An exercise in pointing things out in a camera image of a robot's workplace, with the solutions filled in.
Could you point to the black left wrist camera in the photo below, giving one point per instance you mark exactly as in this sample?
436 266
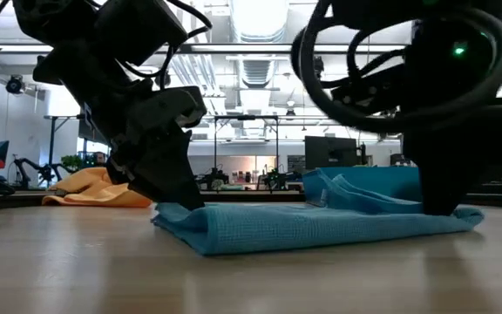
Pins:
142 30

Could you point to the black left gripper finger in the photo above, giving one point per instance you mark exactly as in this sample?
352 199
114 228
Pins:
124 163
168 174

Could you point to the long ceiling light bar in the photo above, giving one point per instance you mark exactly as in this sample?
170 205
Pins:
242 48

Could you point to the black aluminium table frame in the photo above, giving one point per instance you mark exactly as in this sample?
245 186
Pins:
7 200

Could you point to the small background potted plant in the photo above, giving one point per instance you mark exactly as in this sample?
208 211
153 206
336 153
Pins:
72 162

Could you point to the person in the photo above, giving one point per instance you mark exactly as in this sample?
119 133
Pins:
99 158

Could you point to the orange microfiber towel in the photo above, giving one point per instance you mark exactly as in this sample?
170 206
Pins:
90 192

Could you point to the round black ceiling fixture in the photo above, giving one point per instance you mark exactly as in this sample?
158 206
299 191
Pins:
15 85

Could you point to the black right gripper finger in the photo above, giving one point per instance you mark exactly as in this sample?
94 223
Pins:
449 192

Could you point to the teal plastic basket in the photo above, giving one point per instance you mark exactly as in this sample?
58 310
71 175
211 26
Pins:
390 181

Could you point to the turquoise microfiber towel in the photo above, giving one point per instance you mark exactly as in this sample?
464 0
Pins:
277 227

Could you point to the ceiling vent grille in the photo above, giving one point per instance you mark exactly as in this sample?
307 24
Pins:
256 72

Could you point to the black background screen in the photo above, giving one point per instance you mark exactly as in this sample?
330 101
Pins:
329 152

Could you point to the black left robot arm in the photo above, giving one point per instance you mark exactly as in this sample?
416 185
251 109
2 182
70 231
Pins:
59 26

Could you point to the black background robot arm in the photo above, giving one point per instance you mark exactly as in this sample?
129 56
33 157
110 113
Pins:
46 172

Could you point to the silver ceiling duct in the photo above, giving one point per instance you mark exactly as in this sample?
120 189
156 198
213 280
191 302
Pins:
257 17

